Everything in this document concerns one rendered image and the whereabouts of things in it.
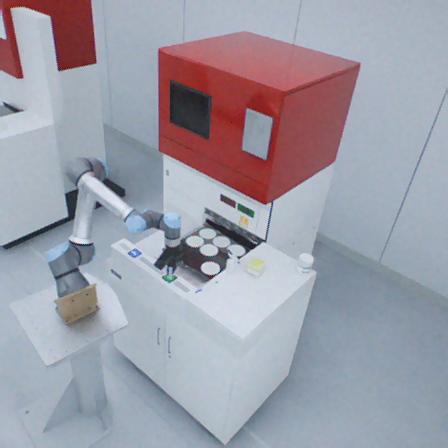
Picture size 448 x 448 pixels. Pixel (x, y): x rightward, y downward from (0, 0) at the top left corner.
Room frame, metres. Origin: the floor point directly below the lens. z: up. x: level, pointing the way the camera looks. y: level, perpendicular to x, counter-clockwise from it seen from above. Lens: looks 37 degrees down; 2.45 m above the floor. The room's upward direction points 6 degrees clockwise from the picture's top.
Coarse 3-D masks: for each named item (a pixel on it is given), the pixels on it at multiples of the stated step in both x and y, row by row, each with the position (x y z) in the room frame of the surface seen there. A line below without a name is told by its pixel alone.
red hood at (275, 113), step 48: (192, 48) 2.46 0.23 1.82; (240, 48) 2.56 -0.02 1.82; (288, 48) 2.66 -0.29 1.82; (192, 96) 2.25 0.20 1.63; (240, 96) 2.06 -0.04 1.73; (288, 96) 1.94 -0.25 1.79; (336, 96) 2.33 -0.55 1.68; (192, 144) 2.23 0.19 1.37; (240, 144) 2.03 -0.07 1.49; (288, 144) 2.01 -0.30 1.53; (336, 144) 2.46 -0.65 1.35; (240, 192) 2.02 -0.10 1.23
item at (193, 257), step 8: (216, 232) 2.08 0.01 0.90; (184, 240) 1.97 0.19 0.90; (208, 240) 2.00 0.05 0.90; (232, 240) 2.02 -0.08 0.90; (184, 248) 1.90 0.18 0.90; (192, 248) 1.91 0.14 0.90; (224, 248) 1.94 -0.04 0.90; (192, 256) 1.84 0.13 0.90; (200, 256) 1.85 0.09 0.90; (208, 256) 1.85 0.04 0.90; (216, 256) 1.86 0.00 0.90; (224, 256) 1.87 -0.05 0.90; (240, 256) 1.88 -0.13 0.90; (192, 264) 1.77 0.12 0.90; (200, 264) 1.78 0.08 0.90; (224, 264) 1.80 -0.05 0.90; (200, 272) 1.72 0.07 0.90
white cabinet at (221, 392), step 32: (128, 288) 1.72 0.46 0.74; (128, 320) 1.72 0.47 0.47; (160, 320) 1.56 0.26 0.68; (288, 320) 1.58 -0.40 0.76; (128, 352) 1.74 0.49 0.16; (160, 352) 1.56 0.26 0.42; (192, 352) 1.41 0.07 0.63; (224, 352) 1.30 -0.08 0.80; (256, 352) 1.36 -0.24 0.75; (288, 352) 1.66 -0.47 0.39; (160, 384) 1.56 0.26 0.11; (192, 384) 1.40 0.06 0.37; (224, 384) 1.28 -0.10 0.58; (256, 384) 1.42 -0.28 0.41; (224, 416) 1.26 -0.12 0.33
